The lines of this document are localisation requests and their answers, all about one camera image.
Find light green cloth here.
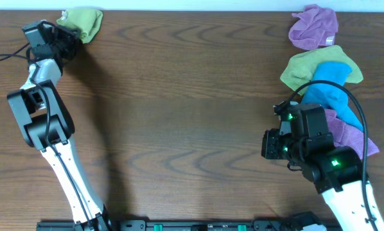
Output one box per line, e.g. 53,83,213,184
57,8,103,44

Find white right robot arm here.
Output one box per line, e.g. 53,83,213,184
261,129,384,230

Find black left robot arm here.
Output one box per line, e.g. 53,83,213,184
7,20,116,230

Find large purple cloth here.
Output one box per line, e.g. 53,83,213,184
324,109,363,160

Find blue cloth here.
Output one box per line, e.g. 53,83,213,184
301,62,363,131

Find olive green cloth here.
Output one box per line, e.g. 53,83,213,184
280,45,363,90

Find small purple cloth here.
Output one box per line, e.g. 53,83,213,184
288,4,338,51

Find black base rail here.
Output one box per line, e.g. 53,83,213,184
36,212,342,231

